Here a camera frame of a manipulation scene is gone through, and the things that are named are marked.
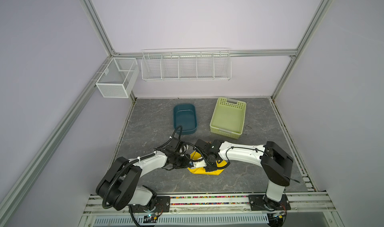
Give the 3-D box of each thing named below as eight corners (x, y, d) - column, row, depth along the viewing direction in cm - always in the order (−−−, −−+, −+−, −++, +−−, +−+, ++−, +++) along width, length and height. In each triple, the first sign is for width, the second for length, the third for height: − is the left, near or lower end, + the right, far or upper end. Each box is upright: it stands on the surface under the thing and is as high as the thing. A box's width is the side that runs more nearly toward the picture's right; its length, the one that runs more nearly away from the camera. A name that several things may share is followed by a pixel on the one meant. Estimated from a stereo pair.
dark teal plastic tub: (172, 134, 102) (170, 129, 97) (175, 109, 117) (174, 103, 112) (197, 134, 102) (197, 129, 97) (197, 109, 117) (197, 103, 112)
